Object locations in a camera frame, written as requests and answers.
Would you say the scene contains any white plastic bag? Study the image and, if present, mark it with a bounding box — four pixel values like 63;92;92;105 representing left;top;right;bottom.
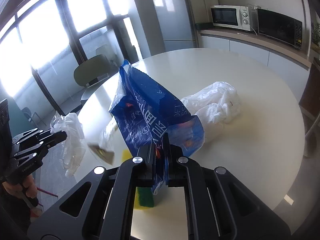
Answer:
181;81;241;143

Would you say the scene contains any white microwave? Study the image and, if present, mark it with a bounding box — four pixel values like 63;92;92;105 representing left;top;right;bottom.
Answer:
210;5;258;32

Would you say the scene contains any clear plastic glove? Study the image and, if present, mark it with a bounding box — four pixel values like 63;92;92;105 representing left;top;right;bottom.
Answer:
50;112;86;177

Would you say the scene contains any potted green plant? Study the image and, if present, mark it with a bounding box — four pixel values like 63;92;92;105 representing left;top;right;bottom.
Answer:
311;22;320;53

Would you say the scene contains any black microwave oven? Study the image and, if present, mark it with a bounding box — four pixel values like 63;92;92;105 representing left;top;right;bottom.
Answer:
257;9;303;49

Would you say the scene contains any yellow green sponge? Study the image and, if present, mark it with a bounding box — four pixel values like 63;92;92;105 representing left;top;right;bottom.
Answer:
121;149;155;210

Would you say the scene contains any round white table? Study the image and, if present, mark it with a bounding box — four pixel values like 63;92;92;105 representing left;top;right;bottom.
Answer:
38;47;306;240

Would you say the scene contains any blue plastic bag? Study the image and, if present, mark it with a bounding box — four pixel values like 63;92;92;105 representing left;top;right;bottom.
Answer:
108;59;206;196

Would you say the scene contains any silver refrigerator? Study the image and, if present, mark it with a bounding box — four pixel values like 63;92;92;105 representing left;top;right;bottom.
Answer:
153;0;196;51

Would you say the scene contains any person's left hand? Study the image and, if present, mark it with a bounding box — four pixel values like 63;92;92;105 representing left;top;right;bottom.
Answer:
2;174;37;199

